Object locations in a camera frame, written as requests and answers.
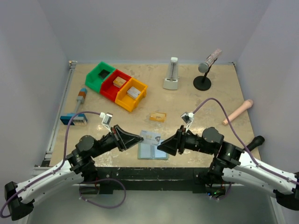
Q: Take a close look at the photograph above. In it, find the white VIP card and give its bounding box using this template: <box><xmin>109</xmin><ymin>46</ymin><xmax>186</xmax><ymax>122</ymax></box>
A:
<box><xmin>140</xmin><ymin>130</ymin><xmax>161</xmax><ymax>145</ymax></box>

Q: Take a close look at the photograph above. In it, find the green card holder wallet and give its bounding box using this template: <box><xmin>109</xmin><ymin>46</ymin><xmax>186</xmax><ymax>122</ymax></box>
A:
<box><xmin>137</xmin><ymin>143</ymin><xmax>169</xmax><ymax>160</ymax></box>

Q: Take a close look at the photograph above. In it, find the gold VIP card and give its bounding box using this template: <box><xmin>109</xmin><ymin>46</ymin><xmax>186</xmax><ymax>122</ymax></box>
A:
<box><xmin>149</xmin><ymin>112</ymin><xmax>155</xmax><ymax>121</ymax></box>
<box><xmin>154</xmin><ymin>112</ymin><xmax>167</xmax><ymax>123</ymax></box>

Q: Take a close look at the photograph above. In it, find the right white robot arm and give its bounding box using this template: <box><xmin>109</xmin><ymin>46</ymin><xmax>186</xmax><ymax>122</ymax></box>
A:
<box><xmin>157</xmin><ymin>126</ymin><xmax>299</xmax><ymax>210</ymax></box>

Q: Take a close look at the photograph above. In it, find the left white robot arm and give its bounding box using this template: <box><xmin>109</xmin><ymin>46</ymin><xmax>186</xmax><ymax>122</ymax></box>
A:
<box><xmin>5</xmin><ymin>125</ymin><xmax>143</xmax><ymax>221</ymax></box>

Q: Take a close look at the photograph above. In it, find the card stack in yellow bin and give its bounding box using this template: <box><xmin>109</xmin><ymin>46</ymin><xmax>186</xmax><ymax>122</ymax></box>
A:
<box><xmin>127</xmin><ymin>86</ymin><xmax>141</xmax><ymax>99</ymax></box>

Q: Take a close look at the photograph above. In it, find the card stack in red bin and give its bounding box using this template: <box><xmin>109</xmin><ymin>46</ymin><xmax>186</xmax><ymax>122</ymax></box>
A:
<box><xmin>113</xmin><ymin>77</ymin><xmax>126</xmax><ymax>88</ymax></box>

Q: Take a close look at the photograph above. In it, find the toy block hammer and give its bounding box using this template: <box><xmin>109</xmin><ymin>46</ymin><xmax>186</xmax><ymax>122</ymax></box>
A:
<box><xmin>60</xmin><ymin>88</ymin><xmax>87</xmax><ymax>126</ymax></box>

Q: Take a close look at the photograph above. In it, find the yellow plastic bin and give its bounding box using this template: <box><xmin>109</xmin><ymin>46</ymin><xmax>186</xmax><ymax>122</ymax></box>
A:
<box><xmin>115</xmin><ymin>77</ymin><xmax>148</xmax><ymax>112</ymax></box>

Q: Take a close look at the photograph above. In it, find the black microphone stand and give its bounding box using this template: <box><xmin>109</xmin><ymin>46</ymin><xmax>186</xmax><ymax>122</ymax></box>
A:
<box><xmin>193</xmin><ymin>59</ymin><xmax>211</xmax><ymax>91</ymax></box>

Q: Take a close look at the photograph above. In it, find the white metronome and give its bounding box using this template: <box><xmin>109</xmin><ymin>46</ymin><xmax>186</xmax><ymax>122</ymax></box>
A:
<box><xmin>163</xmin><ymin>57</ymin><xmax>178</xmax><ymax>90</ymax></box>

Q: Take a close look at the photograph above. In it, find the green plastic bin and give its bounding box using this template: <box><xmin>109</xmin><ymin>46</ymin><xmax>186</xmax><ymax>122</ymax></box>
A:
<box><xmin>85</xmin><ymin>62</ymin><xmax>116</xmax><ymax>93</ymax></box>

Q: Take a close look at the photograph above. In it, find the black item in green bin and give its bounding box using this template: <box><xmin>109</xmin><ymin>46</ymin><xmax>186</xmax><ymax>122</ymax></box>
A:
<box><xmin>98</xmin><ymin>70</ymin><xmax>110</xmax><ymax>79</ymax></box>

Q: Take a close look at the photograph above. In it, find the grey glitter microphone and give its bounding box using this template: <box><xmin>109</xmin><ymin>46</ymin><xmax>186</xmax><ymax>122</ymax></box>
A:
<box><xmin>198</xmin><ymin>49</ymin><xmax>222</xmax><ymax>73</ymax></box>

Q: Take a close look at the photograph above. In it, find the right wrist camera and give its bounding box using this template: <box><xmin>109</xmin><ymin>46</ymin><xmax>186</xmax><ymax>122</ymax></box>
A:
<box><xmin>181</xmin><ymin>112</ymin><xmax>194</xmax><ymax>132</ymax></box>

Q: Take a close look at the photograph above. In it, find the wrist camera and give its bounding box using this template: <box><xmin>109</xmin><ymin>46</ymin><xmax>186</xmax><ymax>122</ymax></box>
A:
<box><xmin>99</xmin><ymin>112</ymin><xmax>113</xmax><ymax>132</ymax></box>
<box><xmin>181</xmin><ymin>112</ymin><xmax>194</xmax><ymax>132</ymax></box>

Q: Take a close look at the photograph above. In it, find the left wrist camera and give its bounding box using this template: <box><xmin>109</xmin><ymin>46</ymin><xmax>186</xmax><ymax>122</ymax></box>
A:
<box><xmin>99</xmin><ymin>112</ymin><xmax>113</xmax><ymax>132</ymax></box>

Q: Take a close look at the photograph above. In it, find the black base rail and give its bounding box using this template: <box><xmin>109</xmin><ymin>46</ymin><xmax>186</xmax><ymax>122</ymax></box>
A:
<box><xmin>70</xmin><ymin>167</ymin><xmax>231</xmax><ymax>194</ymax></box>

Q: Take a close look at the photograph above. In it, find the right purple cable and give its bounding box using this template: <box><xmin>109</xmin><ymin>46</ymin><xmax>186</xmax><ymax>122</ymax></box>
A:
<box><xmin>192</xmin><ymin>98</ymin><xmax>299</xmax><ymax>201</ymax></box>

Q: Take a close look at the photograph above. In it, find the purple cable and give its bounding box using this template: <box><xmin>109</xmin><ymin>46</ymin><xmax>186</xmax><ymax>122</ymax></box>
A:
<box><xmin>192</xmin><ymin>98</ymin><xmax>299</xmax><ymax>201</ymax></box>
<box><xmin>0</xmin><ymin>111</ymin><xmax>128</xmax><ymax>218</ymax></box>

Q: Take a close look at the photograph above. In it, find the aluminium frame rail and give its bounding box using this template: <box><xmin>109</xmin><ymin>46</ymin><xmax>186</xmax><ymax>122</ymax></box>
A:
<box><xmin>32</xmin><ymin>61</ymin><xmax>78</xmax><ymax>177</ymax></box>

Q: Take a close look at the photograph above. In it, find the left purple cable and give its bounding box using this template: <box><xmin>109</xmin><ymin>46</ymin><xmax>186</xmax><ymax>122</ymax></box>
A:
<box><xmin>0</xmin><ymin>111</ymin><xmax>128</xmax><ymax>218</ymax></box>

